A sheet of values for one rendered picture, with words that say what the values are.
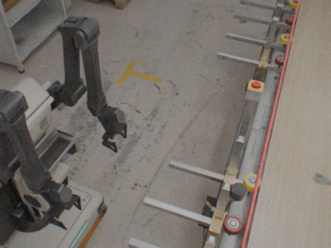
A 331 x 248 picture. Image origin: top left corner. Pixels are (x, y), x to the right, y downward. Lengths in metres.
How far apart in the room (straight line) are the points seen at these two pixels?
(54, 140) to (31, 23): 2.68
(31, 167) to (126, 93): 2.25
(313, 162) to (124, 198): 1.39
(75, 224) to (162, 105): 1.46
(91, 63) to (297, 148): 1.13
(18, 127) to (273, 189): 1.17
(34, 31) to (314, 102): 2.93
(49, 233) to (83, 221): 0.21
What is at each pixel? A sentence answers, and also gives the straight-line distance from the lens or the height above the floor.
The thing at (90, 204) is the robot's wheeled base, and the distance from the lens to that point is 2.45.
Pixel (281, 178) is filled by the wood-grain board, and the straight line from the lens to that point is 1.87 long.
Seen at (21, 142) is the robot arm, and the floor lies 1.47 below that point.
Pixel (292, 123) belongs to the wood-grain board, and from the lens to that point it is 2.13.
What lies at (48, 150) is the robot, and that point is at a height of 1.04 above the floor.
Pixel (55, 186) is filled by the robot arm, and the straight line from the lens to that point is 1.42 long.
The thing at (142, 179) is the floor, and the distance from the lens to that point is 2.85.
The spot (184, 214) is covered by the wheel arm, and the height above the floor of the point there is 0.86.
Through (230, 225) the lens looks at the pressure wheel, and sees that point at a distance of 1.67.
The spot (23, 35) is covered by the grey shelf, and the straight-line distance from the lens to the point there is 4.16.
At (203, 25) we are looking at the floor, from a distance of 4.43.
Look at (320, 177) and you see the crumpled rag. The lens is 1.93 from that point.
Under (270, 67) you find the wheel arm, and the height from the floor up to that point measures 0.83.
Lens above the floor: 2.37
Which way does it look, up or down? 48 degrees down
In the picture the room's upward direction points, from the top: 2 degrees clockwise
